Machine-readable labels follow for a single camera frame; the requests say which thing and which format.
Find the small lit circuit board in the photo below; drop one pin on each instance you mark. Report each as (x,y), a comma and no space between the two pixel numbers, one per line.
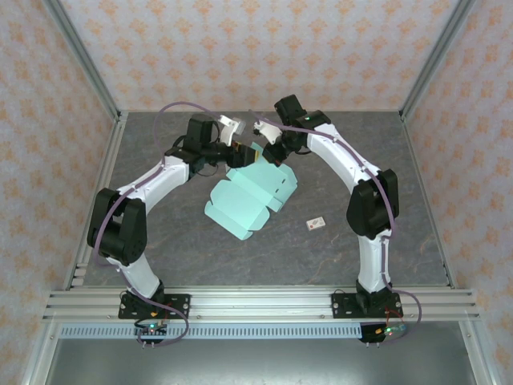
(390,330)
(152,330)

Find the long aluminium mounting rail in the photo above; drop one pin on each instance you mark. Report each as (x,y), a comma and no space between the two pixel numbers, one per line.
(260,305)

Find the tall aluminium frame post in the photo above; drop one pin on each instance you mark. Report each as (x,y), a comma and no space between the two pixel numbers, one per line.
(86,60)
(433,56)

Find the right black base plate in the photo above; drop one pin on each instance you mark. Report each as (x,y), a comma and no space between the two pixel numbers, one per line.
(342,305)

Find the short aluminium frame post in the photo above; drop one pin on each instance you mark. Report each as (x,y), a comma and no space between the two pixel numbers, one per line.
(479,357)
(40,357)

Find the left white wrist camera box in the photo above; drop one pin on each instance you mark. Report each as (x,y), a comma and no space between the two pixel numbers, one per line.
(230,128)

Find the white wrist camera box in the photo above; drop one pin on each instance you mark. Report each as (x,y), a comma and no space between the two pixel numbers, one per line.
(230,128)
(272,134)

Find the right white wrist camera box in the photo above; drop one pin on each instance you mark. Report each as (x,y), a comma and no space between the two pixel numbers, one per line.
(272,134)

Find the grey metal sheet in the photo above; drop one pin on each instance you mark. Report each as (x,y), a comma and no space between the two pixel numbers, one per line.
(256,363)

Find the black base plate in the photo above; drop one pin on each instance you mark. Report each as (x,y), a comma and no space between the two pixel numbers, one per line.
(178,302)
(342,305)

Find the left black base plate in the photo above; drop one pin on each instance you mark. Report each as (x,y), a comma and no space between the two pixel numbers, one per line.
(178,302)

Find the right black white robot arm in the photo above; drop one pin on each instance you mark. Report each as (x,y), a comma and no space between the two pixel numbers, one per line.
(372,208)

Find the aluminium table side rail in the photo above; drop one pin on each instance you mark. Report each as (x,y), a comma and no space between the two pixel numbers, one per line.
(110,160)
(415,160)

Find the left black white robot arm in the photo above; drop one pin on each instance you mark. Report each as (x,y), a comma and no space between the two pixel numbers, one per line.
(120,232)

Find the small white tag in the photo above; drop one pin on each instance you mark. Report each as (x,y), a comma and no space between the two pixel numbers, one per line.
(315,224)

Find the teal paper box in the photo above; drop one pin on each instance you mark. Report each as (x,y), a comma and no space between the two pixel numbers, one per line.
(240,200)

